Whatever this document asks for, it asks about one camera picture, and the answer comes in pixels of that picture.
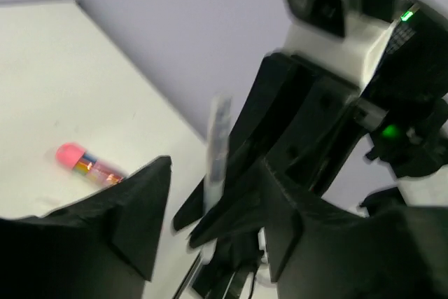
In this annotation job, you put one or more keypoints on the pink cap clear tube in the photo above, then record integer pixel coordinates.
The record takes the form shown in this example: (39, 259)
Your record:
(77, 159)

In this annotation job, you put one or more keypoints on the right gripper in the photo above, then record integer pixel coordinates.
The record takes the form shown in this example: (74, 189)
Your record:
(330, 121)

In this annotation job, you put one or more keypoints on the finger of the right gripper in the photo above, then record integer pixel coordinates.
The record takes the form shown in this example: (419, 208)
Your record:
(269, 123)

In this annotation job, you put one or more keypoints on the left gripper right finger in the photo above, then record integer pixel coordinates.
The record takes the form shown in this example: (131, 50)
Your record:
(317, 250)

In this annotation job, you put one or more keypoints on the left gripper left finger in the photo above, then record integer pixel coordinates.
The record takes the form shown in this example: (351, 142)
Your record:
(103, 246)

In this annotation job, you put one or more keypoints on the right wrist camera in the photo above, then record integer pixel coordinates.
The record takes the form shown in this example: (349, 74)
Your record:
(345, 37)

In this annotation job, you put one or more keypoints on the blue ink pen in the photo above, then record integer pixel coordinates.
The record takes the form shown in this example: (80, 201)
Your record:
(219, 128)

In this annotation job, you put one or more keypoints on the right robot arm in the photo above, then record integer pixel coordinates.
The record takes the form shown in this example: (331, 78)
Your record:
(409, 86)

